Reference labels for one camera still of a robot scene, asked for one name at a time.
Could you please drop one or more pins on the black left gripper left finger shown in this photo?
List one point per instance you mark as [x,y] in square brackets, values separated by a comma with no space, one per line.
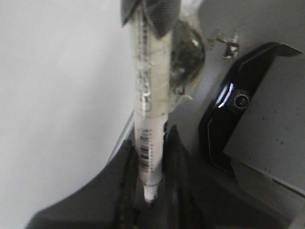
[106,202]

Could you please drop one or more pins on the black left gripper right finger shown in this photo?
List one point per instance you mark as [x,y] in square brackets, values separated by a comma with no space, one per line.
[195,200]

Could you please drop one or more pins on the white whiteboard marker pen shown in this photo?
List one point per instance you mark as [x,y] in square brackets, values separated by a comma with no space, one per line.
[168,53]

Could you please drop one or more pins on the black and grey robot base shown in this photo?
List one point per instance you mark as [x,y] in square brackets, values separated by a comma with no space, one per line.
[255,124]

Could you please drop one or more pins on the white whiteboard with aluminium frame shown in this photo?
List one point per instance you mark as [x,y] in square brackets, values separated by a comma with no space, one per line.
[66,94]

